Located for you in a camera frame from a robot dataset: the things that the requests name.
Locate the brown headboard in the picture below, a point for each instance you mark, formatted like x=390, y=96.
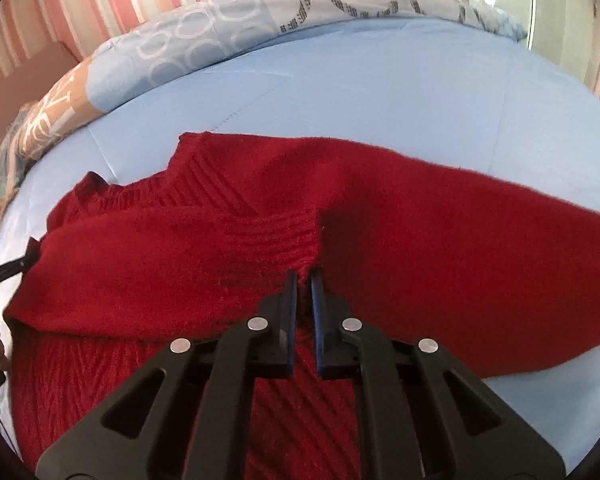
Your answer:
x=10, y=105

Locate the patchwork patterned quilt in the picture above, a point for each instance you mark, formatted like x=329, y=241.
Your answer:
x=190, y=35

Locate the red knitted sweater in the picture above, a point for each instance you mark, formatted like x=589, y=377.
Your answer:
x=430, y=240

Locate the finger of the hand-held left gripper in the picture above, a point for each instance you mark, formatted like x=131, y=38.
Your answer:
x=10, y=267

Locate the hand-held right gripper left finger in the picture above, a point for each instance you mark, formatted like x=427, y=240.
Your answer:
x=290, y=320

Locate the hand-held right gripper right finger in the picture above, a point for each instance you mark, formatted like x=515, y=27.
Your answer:
x=319, y=330

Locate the mirrored wardrobe door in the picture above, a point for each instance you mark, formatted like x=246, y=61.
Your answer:
x=560, y=20

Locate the light blue bed sheet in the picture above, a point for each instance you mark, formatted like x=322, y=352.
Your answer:
x=330, y=90

